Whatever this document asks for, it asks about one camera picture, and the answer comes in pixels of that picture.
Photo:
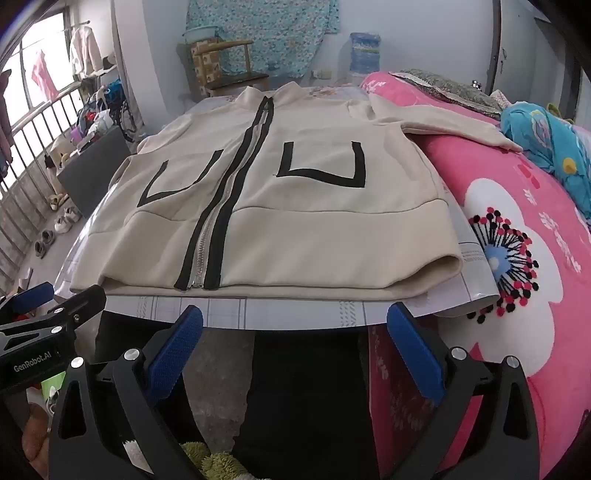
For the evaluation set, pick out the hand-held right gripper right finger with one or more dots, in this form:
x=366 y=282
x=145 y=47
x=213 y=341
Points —
x=413 y=350

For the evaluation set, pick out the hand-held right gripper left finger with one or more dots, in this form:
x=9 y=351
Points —
x=178 y=350

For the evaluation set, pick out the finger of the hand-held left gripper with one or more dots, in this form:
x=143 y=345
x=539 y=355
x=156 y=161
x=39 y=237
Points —
x=85 y=302
x=32 y=296

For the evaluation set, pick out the beige zip jacket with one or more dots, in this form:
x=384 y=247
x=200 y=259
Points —
x=323 y=221

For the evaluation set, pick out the pile of colourful clothes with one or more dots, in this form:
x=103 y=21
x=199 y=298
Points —
x=99 y=110

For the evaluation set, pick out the person's left hand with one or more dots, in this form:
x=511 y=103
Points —
x=36 y=438

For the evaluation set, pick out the green packet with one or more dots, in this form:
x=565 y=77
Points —
x=53 y=387

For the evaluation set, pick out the grey shoe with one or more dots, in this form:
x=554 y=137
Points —
x=40 y=249
x=47 y=237

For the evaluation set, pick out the white sneaker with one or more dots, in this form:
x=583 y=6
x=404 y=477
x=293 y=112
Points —
x=73 y=213
x=63 y=224

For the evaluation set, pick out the beige slipper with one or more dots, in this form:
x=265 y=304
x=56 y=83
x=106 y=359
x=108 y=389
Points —
x=54 y=204
x=63 y=199

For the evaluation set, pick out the green plush slipper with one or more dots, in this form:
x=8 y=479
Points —
x=212 y=461

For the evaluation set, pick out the dark grey board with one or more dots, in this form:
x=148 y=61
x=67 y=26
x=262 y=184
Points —
x=92 y=170

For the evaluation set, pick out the metal window railing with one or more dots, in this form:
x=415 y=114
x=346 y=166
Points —
x=27 y=152

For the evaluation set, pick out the pink floral blanket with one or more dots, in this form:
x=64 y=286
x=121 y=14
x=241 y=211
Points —
x=508 y=184

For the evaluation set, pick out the pink hanging garment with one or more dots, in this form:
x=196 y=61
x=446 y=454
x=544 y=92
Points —
x=44 y=74

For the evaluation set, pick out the teal printed cloth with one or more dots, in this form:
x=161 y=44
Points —
x=535 y=134

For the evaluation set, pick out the beige hanging garment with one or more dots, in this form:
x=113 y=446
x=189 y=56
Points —
x=85 y=50

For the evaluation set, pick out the patterned cardboard box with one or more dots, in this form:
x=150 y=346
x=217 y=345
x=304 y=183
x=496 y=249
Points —
x=203 y=64

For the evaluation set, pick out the grey patterned pillow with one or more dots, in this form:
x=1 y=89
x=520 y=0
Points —
x=448 y=85

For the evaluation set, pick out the wooden armchair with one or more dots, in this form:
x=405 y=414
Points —
x=235 y=78

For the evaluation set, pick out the teal plastic basin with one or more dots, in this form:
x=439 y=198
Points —
x=198 y=33

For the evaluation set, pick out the blue water jug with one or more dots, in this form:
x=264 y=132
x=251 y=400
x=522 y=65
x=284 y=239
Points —
x=364 y=53

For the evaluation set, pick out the wall socket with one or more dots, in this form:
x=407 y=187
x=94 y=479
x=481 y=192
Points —
x=322 y=74

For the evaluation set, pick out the teal floral wall cloth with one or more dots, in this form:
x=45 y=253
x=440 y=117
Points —
x=277 y=37

